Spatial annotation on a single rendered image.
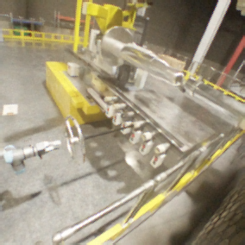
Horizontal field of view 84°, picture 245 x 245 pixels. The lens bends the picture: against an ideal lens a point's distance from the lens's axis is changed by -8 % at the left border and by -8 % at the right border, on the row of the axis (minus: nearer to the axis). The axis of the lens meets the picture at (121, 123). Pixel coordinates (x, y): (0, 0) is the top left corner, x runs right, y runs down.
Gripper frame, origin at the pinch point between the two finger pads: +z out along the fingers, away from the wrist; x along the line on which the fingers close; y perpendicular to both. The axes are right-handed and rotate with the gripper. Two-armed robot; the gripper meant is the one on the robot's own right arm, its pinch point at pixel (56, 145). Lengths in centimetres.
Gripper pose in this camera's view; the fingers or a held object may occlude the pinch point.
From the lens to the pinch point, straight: 110.8
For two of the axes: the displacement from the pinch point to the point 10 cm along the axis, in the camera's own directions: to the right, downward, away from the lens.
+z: 7.9, -1.9, 5.8
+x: 4.5, -4.6, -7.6
